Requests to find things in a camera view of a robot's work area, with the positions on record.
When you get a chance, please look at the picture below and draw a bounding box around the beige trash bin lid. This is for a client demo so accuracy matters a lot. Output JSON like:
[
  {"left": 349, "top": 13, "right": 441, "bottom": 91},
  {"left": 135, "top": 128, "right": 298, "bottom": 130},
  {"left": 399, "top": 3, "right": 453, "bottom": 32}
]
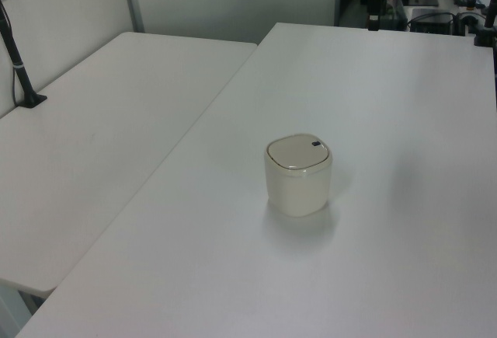
[{"left": 267, "top": 134, "right": 332, "bottom": 170}]

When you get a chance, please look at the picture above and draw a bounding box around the cream plastic trash bin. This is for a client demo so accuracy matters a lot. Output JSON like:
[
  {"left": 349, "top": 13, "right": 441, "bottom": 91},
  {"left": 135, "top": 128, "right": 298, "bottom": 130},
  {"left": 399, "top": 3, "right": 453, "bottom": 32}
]
[{"left": 265, "top": 132, "right": 335, "bottom": 218}]

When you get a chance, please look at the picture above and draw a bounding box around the black electronics box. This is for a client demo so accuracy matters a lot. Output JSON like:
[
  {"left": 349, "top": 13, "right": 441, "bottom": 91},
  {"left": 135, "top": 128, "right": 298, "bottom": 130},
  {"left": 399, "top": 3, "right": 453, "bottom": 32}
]
[{"left": 409, "top": 7, "right": 456, "bottom": 35}]

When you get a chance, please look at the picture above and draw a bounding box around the black clamp stand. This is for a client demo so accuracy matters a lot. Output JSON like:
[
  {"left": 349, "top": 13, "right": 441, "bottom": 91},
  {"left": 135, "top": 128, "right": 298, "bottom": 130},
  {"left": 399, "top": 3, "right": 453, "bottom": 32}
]
[{"left": 472, "top": 0, "right": 497, "bottom": 48}]

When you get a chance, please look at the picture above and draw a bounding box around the black camera stand pole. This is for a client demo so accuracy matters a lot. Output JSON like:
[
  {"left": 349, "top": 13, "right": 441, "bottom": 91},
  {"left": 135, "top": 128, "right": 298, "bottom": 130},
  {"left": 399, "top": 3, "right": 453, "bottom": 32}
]
[{"left": 0, "top": 0, "right": 48, "bottom": 110}]

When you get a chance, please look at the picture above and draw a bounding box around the thin black cable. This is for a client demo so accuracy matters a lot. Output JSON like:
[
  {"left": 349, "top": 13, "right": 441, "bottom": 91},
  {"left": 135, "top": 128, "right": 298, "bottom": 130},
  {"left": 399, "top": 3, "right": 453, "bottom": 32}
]
[{"left": 10, "top": 66, "right": 19, "bottom": 106}]

